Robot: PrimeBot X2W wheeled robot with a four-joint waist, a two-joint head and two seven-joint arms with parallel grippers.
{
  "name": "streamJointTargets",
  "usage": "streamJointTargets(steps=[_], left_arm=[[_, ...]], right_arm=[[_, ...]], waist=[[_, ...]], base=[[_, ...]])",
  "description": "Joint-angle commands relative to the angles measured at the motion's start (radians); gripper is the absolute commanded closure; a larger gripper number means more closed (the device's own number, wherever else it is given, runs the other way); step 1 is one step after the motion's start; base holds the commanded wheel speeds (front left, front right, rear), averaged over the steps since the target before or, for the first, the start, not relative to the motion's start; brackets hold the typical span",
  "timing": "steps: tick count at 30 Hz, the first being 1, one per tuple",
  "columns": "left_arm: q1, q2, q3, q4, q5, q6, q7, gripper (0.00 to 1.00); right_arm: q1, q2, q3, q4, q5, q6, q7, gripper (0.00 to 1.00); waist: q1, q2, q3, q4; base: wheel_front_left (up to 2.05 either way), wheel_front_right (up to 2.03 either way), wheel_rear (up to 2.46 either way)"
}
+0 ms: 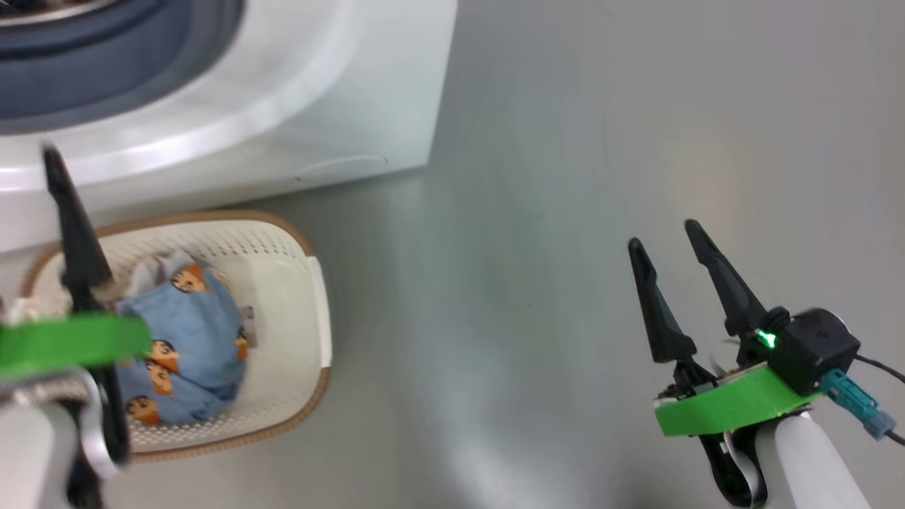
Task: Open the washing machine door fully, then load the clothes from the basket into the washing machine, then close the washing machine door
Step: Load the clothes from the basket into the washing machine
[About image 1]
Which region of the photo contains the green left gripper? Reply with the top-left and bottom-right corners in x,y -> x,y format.
0,145 -> 153,382

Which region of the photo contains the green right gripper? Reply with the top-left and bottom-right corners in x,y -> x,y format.
628,219 -> 824,437

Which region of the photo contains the blue cartoon print garment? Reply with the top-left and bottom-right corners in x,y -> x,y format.
117,263 -> 255,427

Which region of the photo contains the stainless steel washing machine drum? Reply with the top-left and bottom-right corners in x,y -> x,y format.
0,0 -> 121,28

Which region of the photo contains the white front-load washing machine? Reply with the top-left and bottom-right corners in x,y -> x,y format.
0,0 -> 458,253

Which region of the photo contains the cream perforated laundry basket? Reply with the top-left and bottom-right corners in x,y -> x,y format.
20,210 -> 332,464

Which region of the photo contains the teal cable connector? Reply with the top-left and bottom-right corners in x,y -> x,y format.
820,369 -> 899,440

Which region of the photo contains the thin black camera cable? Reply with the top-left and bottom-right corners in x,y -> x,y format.
852,353 -> 905,446

